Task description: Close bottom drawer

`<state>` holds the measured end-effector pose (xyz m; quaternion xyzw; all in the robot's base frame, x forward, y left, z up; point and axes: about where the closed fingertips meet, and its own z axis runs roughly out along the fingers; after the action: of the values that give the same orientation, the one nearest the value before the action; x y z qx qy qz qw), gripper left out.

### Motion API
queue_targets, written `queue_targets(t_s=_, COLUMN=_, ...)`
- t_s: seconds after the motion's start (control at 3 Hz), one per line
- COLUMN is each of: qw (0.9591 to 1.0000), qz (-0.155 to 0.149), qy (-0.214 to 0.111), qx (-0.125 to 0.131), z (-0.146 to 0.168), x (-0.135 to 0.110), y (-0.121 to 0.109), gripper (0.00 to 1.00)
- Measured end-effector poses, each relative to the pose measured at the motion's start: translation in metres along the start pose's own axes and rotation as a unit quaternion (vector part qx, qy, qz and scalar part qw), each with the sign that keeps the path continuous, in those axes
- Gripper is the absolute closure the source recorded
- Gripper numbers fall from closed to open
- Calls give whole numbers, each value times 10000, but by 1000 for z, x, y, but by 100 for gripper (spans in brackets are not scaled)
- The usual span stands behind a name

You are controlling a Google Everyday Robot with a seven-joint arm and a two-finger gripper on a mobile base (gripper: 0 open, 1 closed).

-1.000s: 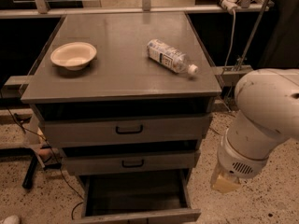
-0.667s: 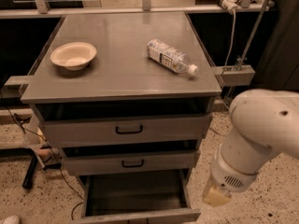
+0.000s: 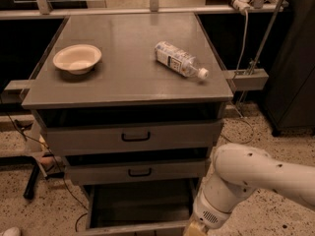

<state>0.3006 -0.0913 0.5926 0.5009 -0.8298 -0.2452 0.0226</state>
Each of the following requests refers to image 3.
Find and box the grey bottom drawer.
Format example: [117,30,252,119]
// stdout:
[76,179,197,236]

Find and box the grey drawer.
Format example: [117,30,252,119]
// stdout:
[67,159,210,185]
[76,179,197,236]
[42,120,222,155]

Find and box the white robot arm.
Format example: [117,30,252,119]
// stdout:
[183,144,315,236]

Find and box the grey middle drawer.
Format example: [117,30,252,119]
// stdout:
[67,159,210,185]

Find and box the grey drawer cabinet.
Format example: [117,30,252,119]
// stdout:
[21,12,234,236]

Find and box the grey top drawer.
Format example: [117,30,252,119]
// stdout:
[42,120,222,155]

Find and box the dark side cabinet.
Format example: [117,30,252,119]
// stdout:
[262,0,315,137]

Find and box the black leg bar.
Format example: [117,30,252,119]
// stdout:
[24,164,40,200]

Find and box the clear plastic water bottle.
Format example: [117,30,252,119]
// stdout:
[155,41,209,80]

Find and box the white shoe tip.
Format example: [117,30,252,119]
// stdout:
[0,227,22,236]

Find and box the white paper bowl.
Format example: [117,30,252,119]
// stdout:
[53,44,102,75]

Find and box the metal diagonal rod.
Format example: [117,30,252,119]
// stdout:
[235,0,284,107]

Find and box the black floor cable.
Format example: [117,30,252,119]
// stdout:
[0,95,90,233]

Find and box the grey metal bracket block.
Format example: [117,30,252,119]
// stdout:
[223,69,269,92]

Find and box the white power cable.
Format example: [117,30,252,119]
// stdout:
[220,9,256,146]

